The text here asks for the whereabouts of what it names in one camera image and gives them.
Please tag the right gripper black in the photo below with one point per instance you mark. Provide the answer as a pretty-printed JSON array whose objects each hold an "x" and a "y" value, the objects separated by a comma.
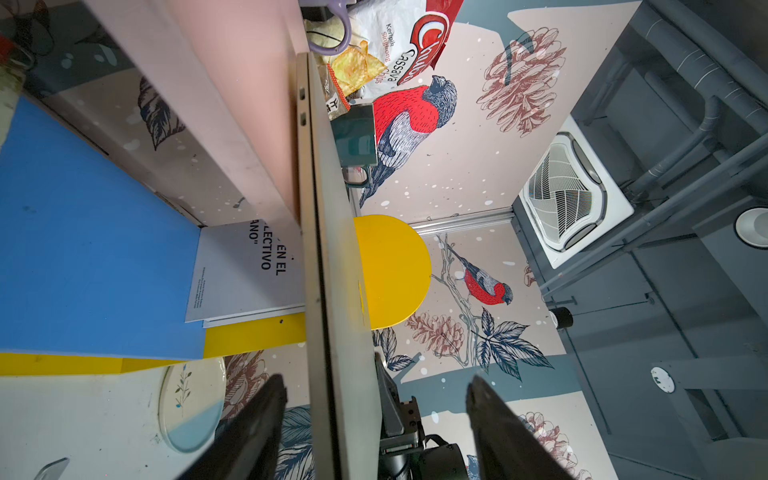
[{"x": 405, "y": 451}]

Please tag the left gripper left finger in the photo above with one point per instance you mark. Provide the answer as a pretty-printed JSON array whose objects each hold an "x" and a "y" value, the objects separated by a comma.
[{"x": 248, "y": 448}]

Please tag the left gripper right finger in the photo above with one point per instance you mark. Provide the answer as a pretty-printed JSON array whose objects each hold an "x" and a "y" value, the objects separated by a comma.
[{"x": 505, "y": 448}]

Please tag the silver laptop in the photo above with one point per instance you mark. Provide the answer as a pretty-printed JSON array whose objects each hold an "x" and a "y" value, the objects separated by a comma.
[{"x": 344, "y": 395}]

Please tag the cream and blue plate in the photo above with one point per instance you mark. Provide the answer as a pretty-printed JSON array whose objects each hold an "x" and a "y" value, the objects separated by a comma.
[{"x": 191, "y": 403}]

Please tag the white grey book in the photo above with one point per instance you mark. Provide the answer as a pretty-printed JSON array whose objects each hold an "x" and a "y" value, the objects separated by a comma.
[{"x": 243, "y": 273}]

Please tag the yellow shelf unit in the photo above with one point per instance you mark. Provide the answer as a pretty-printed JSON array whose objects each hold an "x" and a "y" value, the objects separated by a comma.
[{"x": 126, "y": 128}]

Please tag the ceiling air conditioner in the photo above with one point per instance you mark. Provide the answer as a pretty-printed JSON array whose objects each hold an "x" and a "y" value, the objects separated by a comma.
[{"x": 571, "y": 200}]

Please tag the dark green mug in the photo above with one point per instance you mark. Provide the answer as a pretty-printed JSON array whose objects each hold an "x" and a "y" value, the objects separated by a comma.
[{"x": 354, "y": 135}]

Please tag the red Chuba chips bag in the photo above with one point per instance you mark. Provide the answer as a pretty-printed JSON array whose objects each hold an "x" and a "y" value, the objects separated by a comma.
[{"x": 392, "y": 43}]

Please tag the purple mug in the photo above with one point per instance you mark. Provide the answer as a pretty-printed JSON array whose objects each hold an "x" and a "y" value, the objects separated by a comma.
[{"x": 327, "y": 26}]

